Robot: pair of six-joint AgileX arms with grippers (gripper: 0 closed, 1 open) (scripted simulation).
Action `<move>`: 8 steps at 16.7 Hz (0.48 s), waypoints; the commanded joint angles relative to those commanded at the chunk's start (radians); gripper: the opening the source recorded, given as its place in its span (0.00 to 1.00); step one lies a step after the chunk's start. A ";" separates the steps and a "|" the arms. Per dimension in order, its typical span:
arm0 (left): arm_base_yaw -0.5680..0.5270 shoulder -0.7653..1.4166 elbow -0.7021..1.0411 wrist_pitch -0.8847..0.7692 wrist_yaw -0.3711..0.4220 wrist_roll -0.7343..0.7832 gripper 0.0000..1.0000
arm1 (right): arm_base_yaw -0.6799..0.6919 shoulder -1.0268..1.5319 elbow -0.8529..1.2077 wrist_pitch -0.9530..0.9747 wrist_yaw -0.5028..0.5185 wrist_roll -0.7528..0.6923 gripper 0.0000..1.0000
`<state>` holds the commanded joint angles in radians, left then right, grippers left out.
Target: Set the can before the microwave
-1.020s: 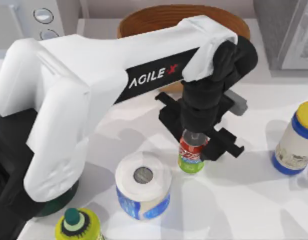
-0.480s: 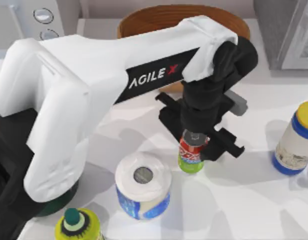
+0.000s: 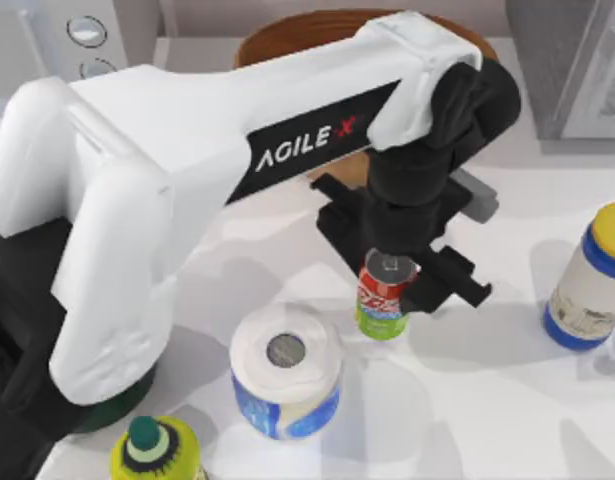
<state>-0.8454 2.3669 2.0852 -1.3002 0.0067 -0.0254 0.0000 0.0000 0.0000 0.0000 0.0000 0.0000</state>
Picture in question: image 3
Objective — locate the white paper roll blue wrap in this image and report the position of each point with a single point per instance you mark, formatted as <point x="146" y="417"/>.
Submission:
<point x="287" y="380"/>

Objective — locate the dark green round object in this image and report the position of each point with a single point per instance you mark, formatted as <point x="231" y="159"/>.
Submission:
<point x="122" y="405"/>

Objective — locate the blue jar with yellow lid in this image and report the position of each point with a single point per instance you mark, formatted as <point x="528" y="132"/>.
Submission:
<point x="587" y="285"/>

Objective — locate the pale microwave oven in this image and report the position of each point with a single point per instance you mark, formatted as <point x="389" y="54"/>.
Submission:
<point x="37" y="40"/>

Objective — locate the brown wooden basket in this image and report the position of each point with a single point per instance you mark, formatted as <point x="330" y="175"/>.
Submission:
<point x="267" y="45"/>

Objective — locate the red and green can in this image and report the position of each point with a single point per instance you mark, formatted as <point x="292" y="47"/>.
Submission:
<point x="382" y="305"/>

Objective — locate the yellow bottle with green cap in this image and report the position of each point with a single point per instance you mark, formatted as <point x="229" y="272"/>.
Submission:
<point x="157" y="452"/>

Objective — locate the grey cabinet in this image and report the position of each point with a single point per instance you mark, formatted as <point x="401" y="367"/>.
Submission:
<point x="562" y="65"/>

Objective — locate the round grey microwave knob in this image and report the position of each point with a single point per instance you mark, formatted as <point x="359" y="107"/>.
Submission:
<point x="98" y="67"/>
<point x="87" y="30"/>

